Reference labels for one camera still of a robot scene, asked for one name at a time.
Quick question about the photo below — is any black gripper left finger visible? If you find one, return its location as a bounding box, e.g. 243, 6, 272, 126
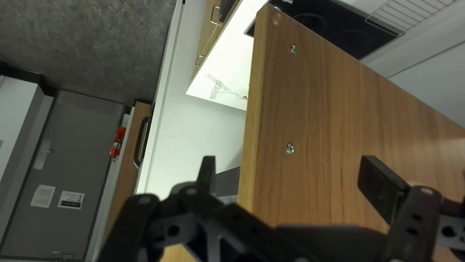
100, 156, 230, 262

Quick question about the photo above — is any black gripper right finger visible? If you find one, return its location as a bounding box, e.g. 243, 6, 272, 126
358, 155, 465, 262

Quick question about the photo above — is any wooden cupboard door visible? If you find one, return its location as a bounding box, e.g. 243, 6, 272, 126
238, 3, 465, 262

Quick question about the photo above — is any white printed sign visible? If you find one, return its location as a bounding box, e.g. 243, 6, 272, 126
57, 190, 88, 212

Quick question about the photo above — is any tall white cabinet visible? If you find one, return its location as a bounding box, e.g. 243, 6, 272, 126
86, 0, 249, 262

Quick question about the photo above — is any white plain sign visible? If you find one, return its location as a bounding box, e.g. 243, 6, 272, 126
30, 184, 57, 212

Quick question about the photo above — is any silver door lever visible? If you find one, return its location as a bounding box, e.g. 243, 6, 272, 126
33, 139, 56, 172

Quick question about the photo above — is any wooden base cabinet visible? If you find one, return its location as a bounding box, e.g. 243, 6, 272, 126
193, 0, 245, 76

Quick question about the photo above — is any black cooktop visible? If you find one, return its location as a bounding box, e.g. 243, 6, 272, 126
245, 0, 405, 62

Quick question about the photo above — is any black cabinet handle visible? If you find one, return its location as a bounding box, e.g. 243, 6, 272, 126
133, 115, 155, 171

